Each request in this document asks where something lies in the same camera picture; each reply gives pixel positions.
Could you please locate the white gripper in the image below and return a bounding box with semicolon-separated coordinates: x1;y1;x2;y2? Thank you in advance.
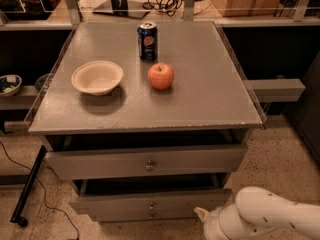
194;207;231;240

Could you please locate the grey drawer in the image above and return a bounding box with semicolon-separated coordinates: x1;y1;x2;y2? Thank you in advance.
70;173;232;218
90;214;198;223
46;144;248;180

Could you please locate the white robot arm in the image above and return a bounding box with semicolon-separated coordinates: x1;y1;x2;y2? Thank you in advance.
194;187;320;240

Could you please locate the grey drawer cabinet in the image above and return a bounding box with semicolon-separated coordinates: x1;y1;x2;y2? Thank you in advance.
27;19;264;224

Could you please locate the grey bottom drawer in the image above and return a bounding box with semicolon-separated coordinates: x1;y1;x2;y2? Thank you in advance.
90;214;198;223

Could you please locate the grey top drawer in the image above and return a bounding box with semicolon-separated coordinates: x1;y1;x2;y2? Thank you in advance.
46;144;248;180

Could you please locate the red apple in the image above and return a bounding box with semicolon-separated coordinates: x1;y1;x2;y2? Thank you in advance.
148;63;174;91

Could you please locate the beige paper bowl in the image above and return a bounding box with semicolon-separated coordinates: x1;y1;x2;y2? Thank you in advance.
71;61;124;96

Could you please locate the black bar on floor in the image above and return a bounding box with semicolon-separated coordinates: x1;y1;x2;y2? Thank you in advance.
10;146;47;227

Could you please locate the blue pepsi can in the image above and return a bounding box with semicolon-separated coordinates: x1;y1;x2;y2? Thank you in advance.
137;22;158;61

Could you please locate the dark plate on shelf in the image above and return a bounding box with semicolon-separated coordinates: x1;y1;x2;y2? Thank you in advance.
34;73;54;91

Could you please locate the black monitor stand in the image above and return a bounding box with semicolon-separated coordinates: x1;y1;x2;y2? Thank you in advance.
93;0;149;19

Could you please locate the small bowl with items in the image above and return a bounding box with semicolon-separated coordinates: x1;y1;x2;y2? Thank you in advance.
0;75;22;97

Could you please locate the black floor cable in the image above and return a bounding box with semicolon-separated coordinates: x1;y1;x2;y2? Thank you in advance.
0;141;80;240

